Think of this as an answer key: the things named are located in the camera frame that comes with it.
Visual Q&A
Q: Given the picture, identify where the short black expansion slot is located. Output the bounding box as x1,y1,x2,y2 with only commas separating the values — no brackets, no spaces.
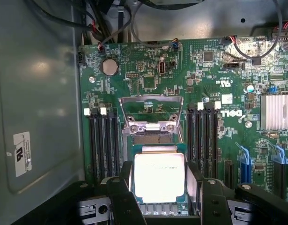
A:
224,160,235,189

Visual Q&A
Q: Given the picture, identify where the black RAM slot white latch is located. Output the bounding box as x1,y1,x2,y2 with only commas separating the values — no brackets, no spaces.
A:
99,107,113,180
83,108,99,186
195,102,205,175

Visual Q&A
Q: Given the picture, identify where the CPU socket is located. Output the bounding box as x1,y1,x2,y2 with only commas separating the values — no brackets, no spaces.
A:
122,121,190,216

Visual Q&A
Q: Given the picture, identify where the silver metal socket cover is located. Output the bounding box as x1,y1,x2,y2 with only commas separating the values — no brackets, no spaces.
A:
118,95,185,132

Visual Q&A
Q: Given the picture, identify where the white motherboard label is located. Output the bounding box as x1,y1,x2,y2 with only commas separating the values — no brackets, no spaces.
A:
221,93,234,105

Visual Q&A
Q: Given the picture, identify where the silver finned heat sink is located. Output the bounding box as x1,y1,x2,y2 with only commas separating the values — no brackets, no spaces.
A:
260,93,288,131

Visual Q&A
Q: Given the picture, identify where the white printed case sticker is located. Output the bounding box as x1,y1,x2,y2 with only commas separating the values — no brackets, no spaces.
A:
13,131,33,178

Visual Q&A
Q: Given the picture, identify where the green Dell motherboard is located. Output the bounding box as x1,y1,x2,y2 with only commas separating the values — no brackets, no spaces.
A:
77,37,288,218

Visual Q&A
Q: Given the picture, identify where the silver coin cell battery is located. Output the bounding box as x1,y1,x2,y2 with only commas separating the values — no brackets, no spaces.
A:
100,58,119,76

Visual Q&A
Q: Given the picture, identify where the grey metal PC case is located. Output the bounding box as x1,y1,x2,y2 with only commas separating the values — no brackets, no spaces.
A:
0,0,288,225

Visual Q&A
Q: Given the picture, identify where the black looped wire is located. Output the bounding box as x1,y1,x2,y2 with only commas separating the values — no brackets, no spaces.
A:
233,0,283,59

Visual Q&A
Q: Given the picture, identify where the grey looped wire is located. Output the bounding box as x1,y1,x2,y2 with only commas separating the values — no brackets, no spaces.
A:
130,1,180,49

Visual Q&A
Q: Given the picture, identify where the dark grey thin wire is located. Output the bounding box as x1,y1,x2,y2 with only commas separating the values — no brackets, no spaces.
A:
98,0,133,51

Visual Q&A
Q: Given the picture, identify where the thick black wire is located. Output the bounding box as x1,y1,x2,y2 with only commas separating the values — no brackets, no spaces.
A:
26,0,94,32

